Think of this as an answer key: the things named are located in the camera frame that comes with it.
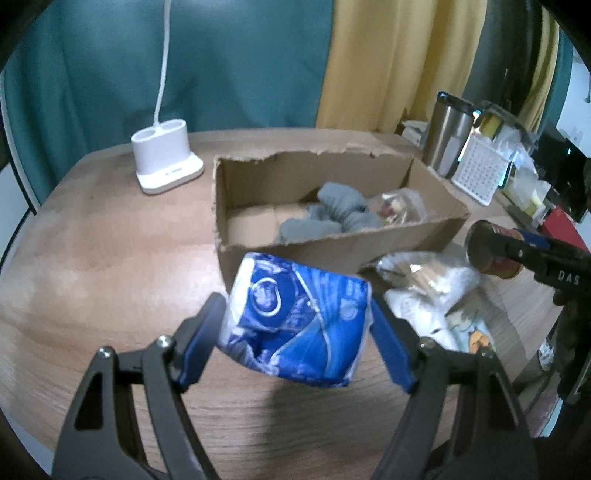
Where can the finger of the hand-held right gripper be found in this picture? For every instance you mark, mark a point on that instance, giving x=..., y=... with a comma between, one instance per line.
x=535, y=240
x=521, y=256

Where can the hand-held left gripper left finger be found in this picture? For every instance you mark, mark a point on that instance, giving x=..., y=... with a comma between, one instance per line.
x=198, y=344

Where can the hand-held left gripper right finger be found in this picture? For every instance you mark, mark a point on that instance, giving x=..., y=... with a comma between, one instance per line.
x=392, y=346

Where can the white plastic bag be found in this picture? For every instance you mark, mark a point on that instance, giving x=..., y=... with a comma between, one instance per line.
x=415, y=314

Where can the red tin can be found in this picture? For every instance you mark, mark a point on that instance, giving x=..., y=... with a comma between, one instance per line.
x=478, y=251

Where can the cartoon tissue box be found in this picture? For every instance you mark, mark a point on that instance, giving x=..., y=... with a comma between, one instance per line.
x=475, y=339

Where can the blue tissue packet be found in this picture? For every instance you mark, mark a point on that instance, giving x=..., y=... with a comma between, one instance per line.
x=295, y=323

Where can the cardboard box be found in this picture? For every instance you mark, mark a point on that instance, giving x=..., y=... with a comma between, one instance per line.
x=323, y=256

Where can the red box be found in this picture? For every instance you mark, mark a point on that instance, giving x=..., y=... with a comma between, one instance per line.
x=563, y=228

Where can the yellow sticky notes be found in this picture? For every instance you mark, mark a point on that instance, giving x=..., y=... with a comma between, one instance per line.
x=535, y=201

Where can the black case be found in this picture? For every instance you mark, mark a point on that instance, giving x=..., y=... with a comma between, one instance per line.
x=561, y=175

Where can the white plastic basket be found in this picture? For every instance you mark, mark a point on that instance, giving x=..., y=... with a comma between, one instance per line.
x=480, y=175

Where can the clear plastic bags bundle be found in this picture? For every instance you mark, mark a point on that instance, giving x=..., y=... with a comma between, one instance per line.
x=519, y=152

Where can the yellow sponge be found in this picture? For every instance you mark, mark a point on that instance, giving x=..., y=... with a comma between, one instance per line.
x=490, y=127

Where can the clear plastic bag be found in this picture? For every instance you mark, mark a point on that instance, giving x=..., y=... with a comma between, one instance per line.
x=397, y=207

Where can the steel tumbler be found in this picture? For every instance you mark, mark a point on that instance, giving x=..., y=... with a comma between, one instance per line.
x=443, y=138

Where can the grey cloth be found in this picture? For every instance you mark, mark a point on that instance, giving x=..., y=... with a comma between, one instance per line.
x=332, y=203

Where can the white paper stack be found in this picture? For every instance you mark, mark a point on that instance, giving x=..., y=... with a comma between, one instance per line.
x=414, y=133

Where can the grey curtain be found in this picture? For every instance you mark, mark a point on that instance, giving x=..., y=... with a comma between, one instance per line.
x=503, y=55

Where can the white desk lamp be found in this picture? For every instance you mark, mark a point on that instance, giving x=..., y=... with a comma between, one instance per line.
x=161, y=152

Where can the yellow curtain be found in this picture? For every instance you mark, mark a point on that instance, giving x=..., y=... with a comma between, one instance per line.
x=392, y=60

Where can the teal curtain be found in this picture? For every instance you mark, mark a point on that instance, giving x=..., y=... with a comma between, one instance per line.
x=231, y=69

